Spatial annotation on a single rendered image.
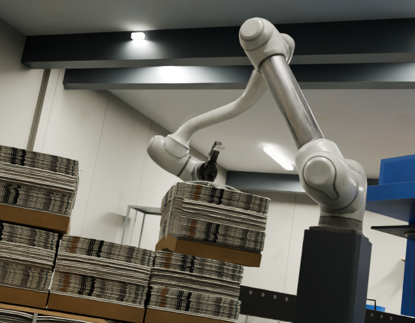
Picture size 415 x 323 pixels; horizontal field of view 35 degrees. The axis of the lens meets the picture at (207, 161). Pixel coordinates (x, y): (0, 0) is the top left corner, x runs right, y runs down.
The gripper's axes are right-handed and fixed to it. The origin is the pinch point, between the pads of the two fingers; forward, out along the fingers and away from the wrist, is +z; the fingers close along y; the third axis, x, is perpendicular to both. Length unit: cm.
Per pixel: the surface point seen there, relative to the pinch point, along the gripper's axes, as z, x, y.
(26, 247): 20, 57, 39
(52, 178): 19, 53, 17
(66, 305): 21, 42, 53
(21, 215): 19, 60, 30
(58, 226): 19, 49, 31
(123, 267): 20, 28, 40
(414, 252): -174, -174, 1
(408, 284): -175, -173, 22
